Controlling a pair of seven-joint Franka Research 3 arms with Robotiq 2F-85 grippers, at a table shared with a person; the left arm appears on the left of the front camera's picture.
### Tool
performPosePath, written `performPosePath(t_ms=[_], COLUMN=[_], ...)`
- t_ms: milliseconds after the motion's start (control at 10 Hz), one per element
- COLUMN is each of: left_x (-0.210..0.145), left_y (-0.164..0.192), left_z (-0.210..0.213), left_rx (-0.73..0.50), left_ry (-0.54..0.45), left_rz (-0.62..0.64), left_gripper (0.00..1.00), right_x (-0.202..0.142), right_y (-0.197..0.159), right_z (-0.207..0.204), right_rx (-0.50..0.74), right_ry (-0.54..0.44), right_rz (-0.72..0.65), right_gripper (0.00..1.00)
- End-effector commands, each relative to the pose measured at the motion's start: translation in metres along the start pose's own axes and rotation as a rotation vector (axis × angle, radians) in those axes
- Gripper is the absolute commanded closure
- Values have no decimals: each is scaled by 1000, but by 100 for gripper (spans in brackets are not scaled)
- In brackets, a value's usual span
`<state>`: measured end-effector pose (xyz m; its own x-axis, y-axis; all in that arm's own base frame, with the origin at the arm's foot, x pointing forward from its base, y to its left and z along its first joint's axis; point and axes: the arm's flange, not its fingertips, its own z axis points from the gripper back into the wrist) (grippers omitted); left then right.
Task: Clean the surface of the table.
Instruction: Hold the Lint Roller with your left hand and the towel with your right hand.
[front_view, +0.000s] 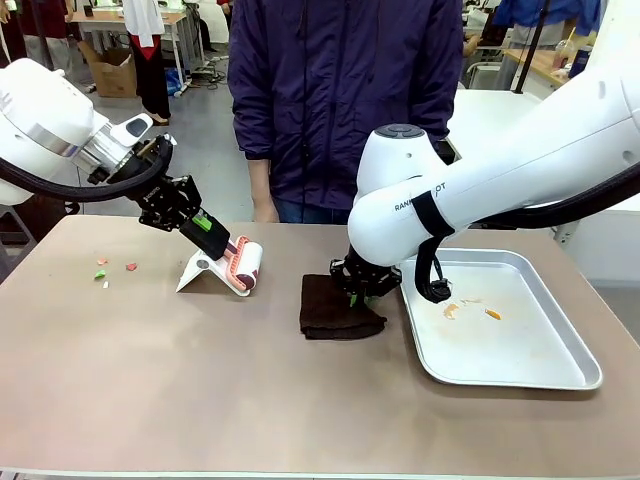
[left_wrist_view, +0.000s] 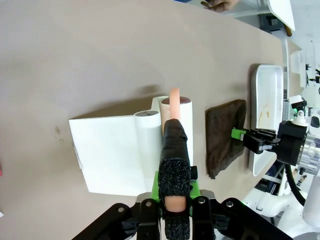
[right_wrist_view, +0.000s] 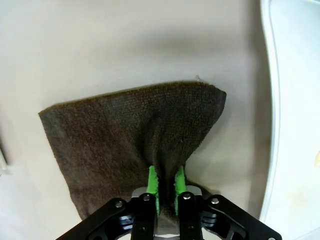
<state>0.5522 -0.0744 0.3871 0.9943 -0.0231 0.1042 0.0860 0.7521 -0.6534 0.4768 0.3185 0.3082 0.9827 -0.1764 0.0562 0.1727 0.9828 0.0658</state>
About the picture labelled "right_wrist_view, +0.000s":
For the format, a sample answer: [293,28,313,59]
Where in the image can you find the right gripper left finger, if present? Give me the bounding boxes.
[56,166,161,240]

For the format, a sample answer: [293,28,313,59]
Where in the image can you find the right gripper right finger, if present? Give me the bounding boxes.
[174,166,282,240]

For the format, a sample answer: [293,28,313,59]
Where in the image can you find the dark brown microfiber cloth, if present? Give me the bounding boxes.
[37,79,228,227]

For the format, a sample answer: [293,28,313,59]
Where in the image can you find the white plastic tray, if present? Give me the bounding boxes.
[258,0,320,226]

